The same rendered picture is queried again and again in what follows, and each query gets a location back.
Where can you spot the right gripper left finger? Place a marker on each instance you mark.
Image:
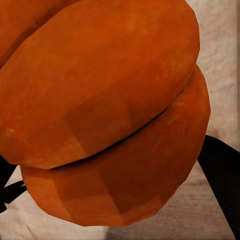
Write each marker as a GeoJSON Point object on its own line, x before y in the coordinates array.
{"type": "Point", "coordinates": [6, 171]}

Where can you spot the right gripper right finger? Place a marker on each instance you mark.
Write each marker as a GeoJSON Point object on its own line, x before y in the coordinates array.
{"type": "Point", "coordinates": [221, 166]}

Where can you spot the pumpkin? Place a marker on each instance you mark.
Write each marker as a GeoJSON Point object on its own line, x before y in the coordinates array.
{"type": "Point", "coordinates": [102, 104]}

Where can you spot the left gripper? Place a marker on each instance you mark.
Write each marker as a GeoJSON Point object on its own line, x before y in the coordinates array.
{"type": "Point", "coordinates": [10, 193]}

